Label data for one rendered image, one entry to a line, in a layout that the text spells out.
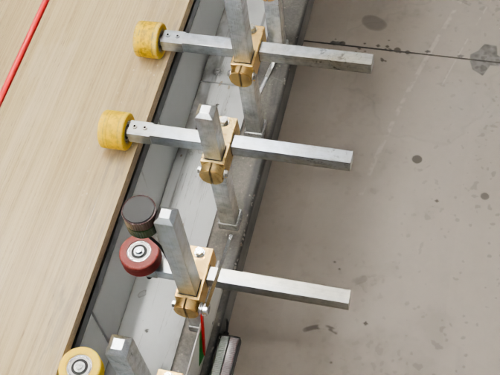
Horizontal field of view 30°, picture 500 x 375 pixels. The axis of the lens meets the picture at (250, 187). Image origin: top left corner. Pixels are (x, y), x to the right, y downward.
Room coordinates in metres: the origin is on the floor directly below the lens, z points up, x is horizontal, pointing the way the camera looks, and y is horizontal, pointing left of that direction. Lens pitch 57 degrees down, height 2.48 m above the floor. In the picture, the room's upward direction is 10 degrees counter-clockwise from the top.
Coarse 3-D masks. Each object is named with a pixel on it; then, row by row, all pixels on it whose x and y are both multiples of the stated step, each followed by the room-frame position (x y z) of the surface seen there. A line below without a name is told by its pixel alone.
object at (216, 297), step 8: (216, 288) 0.89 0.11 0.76; (216, 296) 0.88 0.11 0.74; (216, 304) 0.87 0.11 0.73; (216, 312) 0.86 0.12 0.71; (208, 320) 0.82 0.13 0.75; (200, 328) 0.79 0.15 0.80; (208, 328) 0.81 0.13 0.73; (208, 336) 0.80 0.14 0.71; (192, 352) 0.74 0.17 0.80; (192, 360) 0.73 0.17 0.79; (192, 368) 0.72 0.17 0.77; (200, 368) 0.74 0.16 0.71
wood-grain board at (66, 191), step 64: (0, 0) 1.68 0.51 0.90; (64, 0) 1.64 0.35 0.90; (128, 0) 1.60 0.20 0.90; (192, 0) 1.58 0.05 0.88; (0, 64) 1.48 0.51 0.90; (64, 64) 1.44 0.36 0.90; (128, 64) 1.41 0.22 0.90; (0, 128) 1.29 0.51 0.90; (64, 128) 1.26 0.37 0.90; (0, 192) 1.12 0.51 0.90; (64, 192) 1.09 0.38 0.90; (0, 256) 0.97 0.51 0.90; (64, 256) 0.94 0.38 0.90; (0, 320) 0.83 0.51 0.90; (64, 320) 0.81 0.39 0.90
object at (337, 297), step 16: (160, 272) 0.89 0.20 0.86; (208, 272) 0.87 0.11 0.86; (224, 272) 0.87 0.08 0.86; (240, 272) 0.86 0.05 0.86; (224, 288) 0.84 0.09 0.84; (240, 288) 0.83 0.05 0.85; (256, 288) 0.82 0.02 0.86; (272, 288) 0.81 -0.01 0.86; (288, 288) 0.81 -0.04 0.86; (304, 288) 0.80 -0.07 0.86; (320, 288) 0.79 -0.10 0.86; (336, 288) 0.79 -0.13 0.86; (320, 304) 0.77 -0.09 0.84; (336, 304) 0.76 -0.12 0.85
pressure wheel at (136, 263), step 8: (128, 240) 0.95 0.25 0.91; (136, 240) 0.95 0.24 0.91; (144, 240) 0.94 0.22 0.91; (120, 248) 0.94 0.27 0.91; (128, 248) 0.93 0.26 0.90; (136, 248) 0.93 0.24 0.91; (144, 248) 0.93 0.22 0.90; (152, 248) 0.92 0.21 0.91; (120, 256) 0.92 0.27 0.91; (128, 256) 0.92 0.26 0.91; (136, 256) 0.91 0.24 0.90; (144, 256) 0.91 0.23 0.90; (152, 256) 0.90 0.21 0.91; (160, 256) 0.91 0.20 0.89; (128, 264) 0.90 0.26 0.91; (136, 264) 0.89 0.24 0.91; (144, 264) 0.89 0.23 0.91; (152, 264) 0.89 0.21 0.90; (128, 272) 0.89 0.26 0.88; (136, 272) 0.88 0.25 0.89; (144, 272) 0.88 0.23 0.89; (152, 272) 0.89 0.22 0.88
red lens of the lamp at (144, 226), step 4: (132, 196) 0.89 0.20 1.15; (148, 196) 0.88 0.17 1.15; (128, 200) 0.88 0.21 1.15; (152, 200) 0.87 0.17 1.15; (124, 204) 0.88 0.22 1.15; (156, 208) 0.86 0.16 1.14; (156, 212) 0.85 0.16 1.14; (124, 220) 0.85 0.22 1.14; (148, 220) 0.84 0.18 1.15; (152, 220) 0.84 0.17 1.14; (128, 224) 0.84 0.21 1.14; (132, 224) 0.83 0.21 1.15; (136, 224) 0.83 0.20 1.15; (140, 224) 0.83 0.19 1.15; (144, 224) 0.83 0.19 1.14; (148, 224) 0.83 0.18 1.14; (152, 224) 0.84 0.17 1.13; (132, 228) 0.84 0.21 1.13; (136, 228) 0.83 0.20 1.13; (140, 228) 0.83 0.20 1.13; (144, 228) 0.83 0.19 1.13; (148, 228) 0.83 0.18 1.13
